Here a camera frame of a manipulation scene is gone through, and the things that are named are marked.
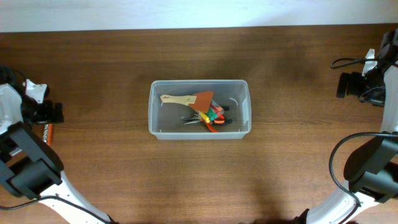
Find orange socket bit holder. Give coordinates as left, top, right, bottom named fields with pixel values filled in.
left=42, top=124, right=53, bottom=146

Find small red-handled pliers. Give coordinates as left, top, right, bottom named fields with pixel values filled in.
left=201, top=115, right=226, bottom=133

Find orange scraper wooden handle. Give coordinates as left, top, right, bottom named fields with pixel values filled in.
left=160, top=91, right=213, bottom=112

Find orange-black long nose pliers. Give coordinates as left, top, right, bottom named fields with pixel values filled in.
left=183, top=106, right=233, bottom=125

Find clear screwdriver set case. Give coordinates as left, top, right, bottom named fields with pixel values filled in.
left=198, top=100, right=224, bottom=123

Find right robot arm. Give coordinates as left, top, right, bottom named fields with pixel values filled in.
left=293, top=30, right=397, bottom=224

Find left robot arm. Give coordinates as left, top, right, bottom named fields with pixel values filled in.
left=1, top=66, right=114, bottom=224

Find clear plastic container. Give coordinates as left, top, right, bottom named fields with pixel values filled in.
left=148, top=80, right=251, bottom=140

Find right black cable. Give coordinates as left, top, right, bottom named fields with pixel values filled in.
left=328, top=57, right=398, bottom=224

